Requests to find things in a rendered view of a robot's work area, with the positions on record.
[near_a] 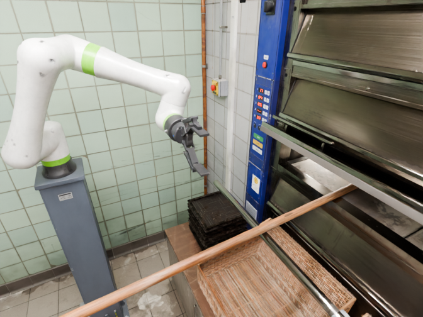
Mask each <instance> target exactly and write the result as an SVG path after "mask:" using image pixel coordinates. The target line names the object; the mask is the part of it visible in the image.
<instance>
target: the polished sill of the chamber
mask: <svg viewBox="0 0 423 317"><path fill-rule="evenodd" d="M278 171H279V172H281V173H282V174H283V175H285V176H286V177H287V178H289V179H290V180H292V181H293V182H294V183H296V184H297V185H299V186H300V187H301V188H303V189H304V190H306V191H307V192H308V193H310V194H311V195H312V196H314V197H315V198H317V199H318V198H320V197H322V196H325V195H327V194H329V193H332V191H331V190H330V189H328V188H326V187H325V186H323V185H322V184H321V183H319V182H317V181H316V180H314V179H313V178H311V177H310V176H308V175H306V174H305V173H304V172H302V171H300V170H299V169H297V168H296V167H294V166H293V165H291V164H290V163H288V162H283V163H281V164H278ZM325 205H326V206H328V207H329V208H330V209H332V210H333V211H335V212H336V213H337V214H339V215H340V216H342V217H343V218H344V219H345V220H347V221H348V222H350V223H351V224H352V225H354V226H355V227H356V228H358V229H359V230H361V231H362V232H363V233H365V234H366V235H368V236H369V237H370V238H372V239H373V240H374V241H376V242H377V243H379V244H380V245H381V246H383V247H384V248H386V249H387V250H388V251H390V252H391V253H392V254H394V255H395V256H397V257H398V258H399V259H400V260H402V261H404V262H405V263H406V264H408V265H409V266H411V268H413V269H415V270H416V271H417V272H418V273H420V274H422V275H423V250H421V249H420V248H418V247H416V246H415V245H414V244H412V243H410V242H409V241H408V240H406V239H404V238H403V237H401V236H400V235H398V234H397V233H395V232H394V231H392V230H391V229H389V228H387V227H386V226H385V225H383V224H381V223H380V222H379V221H377V220H375V219H374V218H372V217H371V216H369V215H368V214H366V213H365V212H363V211H361V210H360V209H359V208H357V207H355V206H354V205H352V204H351V203H349V202H348V201H346V200H345V199H343V198H342V197H338V198H336V199H334V200H332V201H330V202H328V203H325Z"/></svg>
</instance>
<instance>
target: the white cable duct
mask: <svg viewBox="0 0 423 317"><path fill-rule="evenodd" d="M238 4H239V0H231V19H230V58H229V78H228V117H227V156H226V176H225V188H226V189H227V190H228V191H229V192H230V178H231V163H232V135H233V120H234V91H235V63H236V48H237V19H238Z"/></svg>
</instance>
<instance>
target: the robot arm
mask: <svg viewBox="0 0 423 317"><path fill-rule="evenodd" d="M69 69H71V70H75V71H78V72H82V73H84V74H89V75H93V76H96V77H97V78H100V79H107V80H111V81H116V82H121V83H124V84H128V85H131V86H134V87H137V88H140V89H143V90H146V91H149V92H152V93H155V94H158V95H160V96H161V102H160V105H159V108H158V110H157V113H156V116H155V122H156V125H157V126H158V127H159V128H160V129H161V130H162V131H164V132H166V133H167V135H168V136H169V137H170V139H171V140H173V141H175V142H178V143H180V144H182V145H183V146H184V149H185V151H183V153H184V155H185V157H186V159H187V161H188V163H189V166H190V168H191V170H192V172H197V173H199V175H200V176H201V177H203V176H206V175H210V173H209V171H207V170H206V168H205V167H204V166H203V165H202V164H201V163H199V161H198V158H197V156H196V153H195V146H194V143H193V135H194V132H195V133H196V134H197V135H198V136H199V137H204V136H210V134H209V132H207V131H206V130H205V129H204V128H202V126H201V125H200V124H199V122H198V121H197V119H198V116H190V117H189V118H184V117H183V114H184V109H185V106H186V103H187V100H188V98H189V95H190V92H191V85H190V83H189V80H188V79H187V78H186V77H185V76H183V75H181V74H175V73H172V72H166V71H163V70H160V69H156V68H153V67H149V66H147V65H144V64H141V63H138V62H136V61H133V60H130V59H129V58H126V57H124V56H121V55H119V54H117V53H115V52H113V51H111V50H109V49H107V48H105V47H101V46H98V45H96V44H93V43H91V42H88V41H86V40H83V39H81V38H78V37H75V36H72V35H59V36H55V37H52V38H29V39H27V40H25V41H23V42H22V43H21V44H20V45H19V47H18V49H17V83H16V97H15V102H14V109H13V115H12V119H11V124H10V127H9V130H8V134H7V137H6V139H5V142H4V145H3V147H2V150H1V156H2V158H3V160H4V162H5V163H6V164H7V165H9V166H10V167H12V168H14V169H29V168H31V167H33V166H35V165H36V164H37V163H39V162H41V163H42V165H43V170H42V175H43V177H44V178H46V179H60V178H63V177H66V176H68V175H70V174H72V173H73V172H75V170H76V169H77V167H76V164H75V163H74V162H73V161H72V157H71V156H70V151H69V147H68V144H67V140H66V137H65V134H64V131H63V128H62V125H61V124H60V123H59V122H56V121H45V118H46V115H47V109H48V105H49V102H50V98H51V96H52V93H53V90H54V87H55V84H56V82H57V79H58V77H59V74H60V73H61V72H63V71H65V70H69ZM190 122H192V123H190ZM191 146H192V147H191ZM190 147H191V148H190Z"/></svg>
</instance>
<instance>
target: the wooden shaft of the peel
mask: <svg viewBox="0 0 423 317"><path fill-rule="evenodd" d="M357 188H358V187H356V186H355V185H353V184H349V185H347V186H344V187H342V188H340V189H338V190H336V191H334V192H332V193H329V194H327V195H325V196H322V197H320V198H318V199H316V200H314V201H312V202H310V203H307V204H305V205H303V206H300V207H299V208H296V209H294V210H292V211H290V212H287V213H285V214H283V215H281V216H279V217H277V218H275V219H272V220H270V221H268V222H265V223H263V224H261V225H259V226H257V227H255V228H252V229H250V230H248V231H245V232H243V233H241V234H239V235H237V236H235V237H233V238H230V239H228V240H226V241H224V242H222V243H219V244H218V245H215V246H213V247H211V248H208V249H206V250H204V251H202V252H200V253H197V254H195V255H193V256H191V257H188V258H186V259H184V260H182V261H180V262H178V263H176V264H173V265H171V266H169V267H166V268H165V269H162V270H160V271H158V272H156V273H154V274H151V275H149V276H147V277H144V278H143V279H140V280H138V281H136V282H134V283H131V284H129V285H127V286H125V287H123V288H121V289H119V290H116V291H114V292H112V293H109V294H107V295H105V296H103V297H101V298H99V299H96V300H94V301H92V302H90V303H87V304H85V305H84V306H81V307H79V308H77V309H74V310H72V311H70V312H68V313H66V314H63V315H62V316H59V317H88V316H91V315H92V314H94V313H97V312H98V311H101V310H103V309H105V308H107V307H109V306H111V305H113V304H116V303H118V302H120V301H122V300H124V299H126V298H129V297H130V296H133V295H134V294H136V293H138V292H141V291H143V290H145V289H147V288H149V287H151V286H154V285H156V284H158V283H160V282H162V281H164V280H166V279H168V278H170V277H172V276H174V275H176V274H178V273H180V272H183V271H185V270H187V269H189V268H191V267H193V266H196V265H198V264H200V263H202V262H204V261H206V260H208V259H210V258H212V257H214V256H216V255H218V254H220V253H223V252H225V251H227V250H229V249H231V248H233V247H236V246H237V245H240V244H241V243H244V242H246V241H248V240H250V239H252V238H254V237H256V236H258V235H261V234H263V233H265V232H267V231H269V230H271V229H273V228H276V227H277V226H279V225H282V224H283V223H286V222H288V221H290V220H292V219H294V218H296V217H298V216H300V215H303V214H305V213H307V212H309V211H311V210H313V209H315V208H317V207H319V206H321V205H323V204H325V203H328V202H330V201H332V200H334V199H336V198H338V197H340V196H343V195H345V194H347V193H349V192H351V191H353V190H355V189H357Z"/></svg>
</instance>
